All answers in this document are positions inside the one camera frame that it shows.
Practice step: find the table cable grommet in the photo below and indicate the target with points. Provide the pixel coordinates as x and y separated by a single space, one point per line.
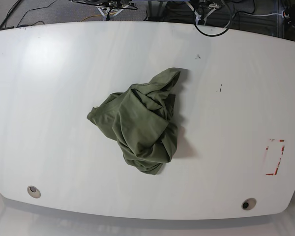
249 204
33 192

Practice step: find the right table cable grommet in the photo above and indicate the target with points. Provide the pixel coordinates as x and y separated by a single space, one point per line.
249 204

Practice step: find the green t-shirt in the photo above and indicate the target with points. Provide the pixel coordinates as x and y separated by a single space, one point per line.
140 120

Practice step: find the left table cable grommet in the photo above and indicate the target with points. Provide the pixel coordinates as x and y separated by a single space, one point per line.
33 192

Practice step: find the red tape rectangle marking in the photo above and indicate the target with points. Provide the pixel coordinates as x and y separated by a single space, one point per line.
273 156

